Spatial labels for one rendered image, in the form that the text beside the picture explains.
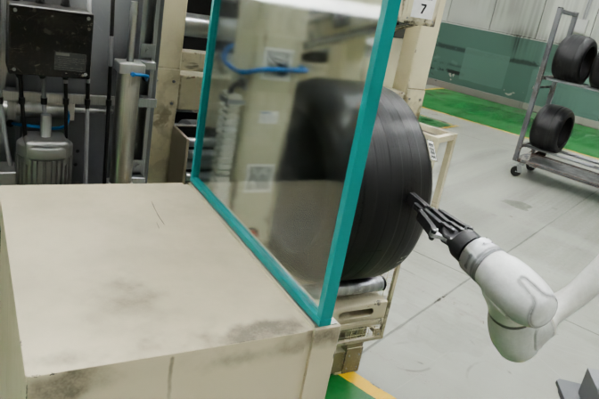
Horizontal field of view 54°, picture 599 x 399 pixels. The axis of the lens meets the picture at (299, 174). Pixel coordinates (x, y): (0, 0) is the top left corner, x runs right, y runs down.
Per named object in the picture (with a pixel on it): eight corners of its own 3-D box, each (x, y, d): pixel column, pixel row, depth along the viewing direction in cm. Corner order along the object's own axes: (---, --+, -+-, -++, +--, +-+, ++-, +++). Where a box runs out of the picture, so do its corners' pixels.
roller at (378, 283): (284, 295, 155) (278, 283, 158) (281, 307, 157) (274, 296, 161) (389, 281, 173) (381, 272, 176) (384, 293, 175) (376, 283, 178)
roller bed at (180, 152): (176, 227, 186) (186, 138, 177) (163, 208, 198) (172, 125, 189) (233, 224, 196) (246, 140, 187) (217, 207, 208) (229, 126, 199)
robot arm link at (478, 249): (483, 251, 120) (464, 235, 125) (467, 286, 124) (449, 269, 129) (513, 248, 125) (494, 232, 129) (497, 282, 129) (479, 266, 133)
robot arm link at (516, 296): (469, 264, 120) (473, 303, 128) (524, 313, 108) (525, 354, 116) (510, 239, 122) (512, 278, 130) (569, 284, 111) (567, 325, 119)
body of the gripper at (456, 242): (493, 236, 129) (465, 214, 136) (464, 239, 125) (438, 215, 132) (480, 264, 133) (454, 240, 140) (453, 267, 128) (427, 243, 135)
